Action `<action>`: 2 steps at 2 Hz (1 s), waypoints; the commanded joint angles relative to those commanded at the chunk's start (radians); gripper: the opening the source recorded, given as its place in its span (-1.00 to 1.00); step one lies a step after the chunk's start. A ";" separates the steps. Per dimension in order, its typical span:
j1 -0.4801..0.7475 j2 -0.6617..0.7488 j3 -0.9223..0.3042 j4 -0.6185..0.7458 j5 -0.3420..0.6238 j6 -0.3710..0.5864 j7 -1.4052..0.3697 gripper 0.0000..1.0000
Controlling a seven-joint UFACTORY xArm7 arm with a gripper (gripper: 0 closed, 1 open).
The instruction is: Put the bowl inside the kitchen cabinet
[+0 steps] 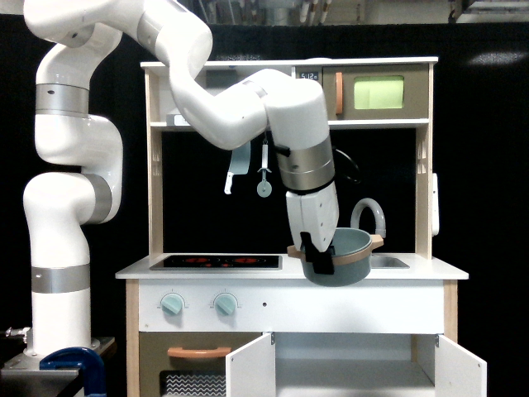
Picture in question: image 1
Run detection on mint stove knob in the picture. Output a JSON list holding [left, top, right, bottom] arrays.
[[213, 293, 238, 316], [160, 293, 185, 316]]

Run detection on toy cleaver knife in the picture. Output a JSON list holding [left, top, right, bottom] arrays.
[[224, 141, 251, 194]]

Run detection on toy pizza cutter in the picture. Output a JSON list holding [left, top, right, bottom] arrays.
[[257, 139, 273, 198]]

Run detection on black toy stove top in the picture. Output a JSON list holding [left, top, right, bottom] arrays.
[[150, 254, 281, 271]]

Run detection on white wooden toy kitchen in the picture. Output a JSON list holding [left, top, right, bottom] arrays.
[[117, 56, 468, 396]]

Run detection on right mint stove knob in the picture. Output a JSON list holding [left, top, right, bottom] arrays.
[[213, 293, 238, 316]]

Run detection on left white cabinet door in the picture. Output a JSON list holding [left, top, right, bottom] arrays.
[[226, 332, 276, 397]]

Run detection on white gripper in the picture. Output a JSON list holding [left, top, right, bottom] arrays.
[[286, 182, 339, 275]]

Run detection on blue c-clamp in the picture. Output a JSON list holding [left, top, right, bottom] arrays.
[[39, 347, 107, 396]]

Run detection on left mint stove knob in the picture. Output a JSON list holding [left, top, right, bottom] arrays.
[[160, 293, 185, 316]]

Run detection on grey toy sink basin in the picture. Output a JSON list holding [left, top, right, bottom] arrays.
[[370, 256, 410, 270]]

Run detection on grey metal base plate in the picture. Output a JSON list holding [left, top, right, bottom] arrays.
[[1, 337, 117, 396]]

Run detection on white cabinet door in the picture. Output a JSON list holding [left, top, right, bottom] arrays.
[[226, 332, 276, 397], [413, 334, 488, 397]]

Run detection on toy oven door with handle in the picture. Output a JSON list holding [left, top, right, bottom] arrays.
[[139, 332, 261, 396]]

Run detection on right white cabinet door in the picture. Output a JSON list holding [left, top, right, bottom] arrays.
[[413, 334, 488, 397]]

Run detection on toy microwave with green window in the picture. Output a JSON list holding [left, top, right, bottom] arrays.
[[296, 64, 430, 121]]

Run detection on grey-blue toy pot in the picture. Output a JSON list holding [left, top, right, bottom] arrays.
[[287, 227, 384, 287]]

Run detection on white side-mounted holder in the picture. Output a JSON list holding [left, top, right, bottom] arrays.
[[431, 173, 440, 236]]

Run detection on grey toy range hood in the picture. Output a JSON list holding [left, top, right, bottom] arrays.
[[166, 69, 240, 127]]

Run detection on grey toy faucet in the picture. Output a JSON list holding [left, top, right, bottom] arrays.
[[350, 198, 387, 238]]

